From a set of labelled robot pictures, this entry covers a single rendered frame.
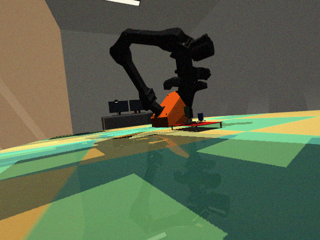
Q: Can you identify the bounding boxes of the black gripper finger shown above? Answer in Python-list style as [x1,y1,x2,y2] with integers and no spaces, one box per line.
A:
[175,87,193,109]
[190,88,200,108]

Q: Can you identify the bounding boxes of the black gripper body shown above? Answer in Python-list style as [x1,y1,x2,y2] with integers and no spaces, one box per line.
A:
[163,62,208,91]

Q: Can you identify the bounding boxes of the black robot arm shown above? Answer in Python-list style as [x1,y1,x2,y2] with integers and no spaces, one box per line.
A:
[109,27,215,116]

